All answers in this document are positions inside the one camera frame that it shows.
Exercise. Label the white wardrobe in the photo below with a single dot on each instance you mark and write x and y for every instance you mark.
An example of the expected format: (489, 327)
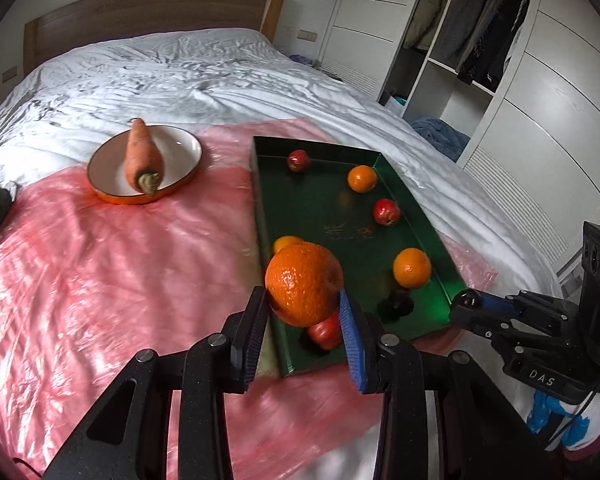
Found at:
(555, 135)

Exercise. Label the pink plastic sheet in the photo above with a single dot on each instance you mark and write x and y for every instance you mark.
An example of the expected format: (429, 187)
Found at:
(105, 270)

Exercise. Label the blue fluffy blanket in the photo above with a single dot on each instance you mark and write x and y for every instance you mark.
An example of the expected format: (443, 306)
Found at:
(440, 135)

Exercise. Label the white plastic bag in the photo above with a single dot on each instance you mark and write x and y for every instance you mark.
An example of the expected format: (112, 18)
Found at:
(395, 102)

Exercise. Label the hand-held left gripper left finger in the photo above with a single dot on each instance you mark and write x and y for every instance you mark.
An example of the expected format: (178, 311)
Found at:
(255, 330)

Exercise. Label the dark blue cloth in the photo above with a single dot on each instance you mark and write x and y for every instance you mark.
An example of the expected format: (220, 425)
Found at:
(305, 59)

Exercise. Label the person's right hand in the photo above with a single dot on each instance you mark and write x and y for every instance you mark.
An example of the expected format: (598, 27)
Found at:
(542, 412)

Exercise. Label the carrot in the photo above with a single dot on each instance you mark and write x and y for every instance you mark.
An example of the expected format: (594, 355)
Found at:
(142, 155)

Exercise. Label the dark hanging clothes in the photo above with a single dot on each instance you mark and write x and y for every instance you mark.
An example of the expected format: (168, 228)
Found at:
(485, 30)

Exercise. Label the beige wall socket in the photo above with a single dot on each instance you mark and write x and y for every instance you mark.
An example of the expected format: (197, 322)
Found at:
(9, 74)
(307, 35)

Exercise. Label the green rectangular tray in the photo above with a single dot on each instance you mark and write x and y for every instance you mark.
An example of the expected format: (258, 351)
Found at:
(320, 200)

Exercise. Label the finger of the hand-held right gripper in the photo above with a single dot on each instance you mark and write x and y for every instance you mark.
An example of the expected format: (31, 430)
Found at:
(495, 304)
(467, 310)

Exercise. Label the orange mandarin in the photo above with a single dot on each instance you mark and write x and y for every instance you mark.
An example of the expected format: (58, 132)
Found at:
(412, 267)
(304, 285)
(284, 242)
(362, 178)

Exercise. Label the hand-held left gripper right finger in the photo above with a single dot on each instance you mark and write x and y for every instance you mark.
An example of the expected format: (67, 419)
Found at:
(352, 345)

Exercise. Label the beige hanging jacket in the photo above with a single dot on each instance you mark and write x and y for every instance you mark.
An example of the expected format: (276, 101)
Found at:
(432, 5)

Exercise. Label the wooden headboard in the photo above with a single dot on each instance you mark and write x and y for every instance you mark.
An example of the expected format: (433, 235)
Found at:
(155, 12)

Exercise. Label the white plate with orange rim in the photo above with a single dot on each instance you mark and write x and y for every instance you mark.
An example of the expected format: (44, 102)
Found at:
(180, 147)

